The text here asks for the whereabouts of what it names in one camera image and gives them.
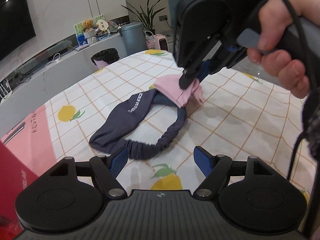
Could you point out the pink woven basket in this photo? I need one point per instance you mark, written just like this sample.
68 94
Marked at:
149 41

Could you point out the navy headband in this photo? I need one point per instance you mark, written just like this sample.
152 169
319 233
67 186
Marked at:
130 115

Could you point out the black television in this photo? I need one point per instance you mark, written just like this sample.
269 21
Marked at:
15 22

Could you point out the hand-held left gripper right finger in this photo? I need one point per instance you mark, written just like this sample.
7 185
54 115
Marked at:
202 161

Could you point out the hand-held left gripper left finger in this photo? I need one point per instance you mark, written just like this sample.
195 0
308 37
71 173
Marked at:
118 160

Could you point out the wall socket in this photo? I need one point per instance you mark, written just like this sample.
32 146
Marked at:
163 18

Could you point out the brown teddy bear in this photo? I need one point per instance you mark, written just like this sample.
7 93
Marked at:
88 25

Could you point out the long leaf potted plant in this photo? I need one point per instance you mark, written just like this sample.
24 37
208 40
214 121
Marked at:
147 15

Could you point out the white wifi router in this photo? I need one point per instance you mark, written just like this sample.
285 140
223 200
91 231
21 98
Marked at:
5 92

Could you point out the pink cloth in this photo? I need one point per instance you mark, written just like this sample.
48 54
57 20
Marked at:
170 87

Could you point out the person's right hand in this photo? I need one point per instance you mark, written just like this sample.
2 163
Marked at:
275 22

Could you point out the pink space heater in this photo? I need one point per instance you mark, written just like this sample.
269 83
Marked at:
161 43

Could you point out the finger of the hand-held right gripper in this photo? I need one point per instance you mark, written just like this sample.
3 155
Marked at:
187 81
206 68

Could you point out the marble tv console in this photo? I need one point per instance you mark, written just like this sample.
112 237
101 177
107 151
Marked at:
62 65

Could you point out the grey lidded trash can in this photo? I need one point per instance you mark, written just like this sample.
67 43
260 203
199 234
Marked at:
133 38

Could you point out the red storage box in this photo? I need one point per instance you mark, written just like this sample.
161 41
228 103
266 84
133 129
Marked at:
15 180

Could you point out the decorative plate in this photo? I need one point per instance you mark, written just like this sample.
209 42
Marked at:
112 27

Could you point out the teddy bear and toys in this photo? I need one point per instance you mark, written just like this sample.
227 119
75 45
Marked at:
78 28

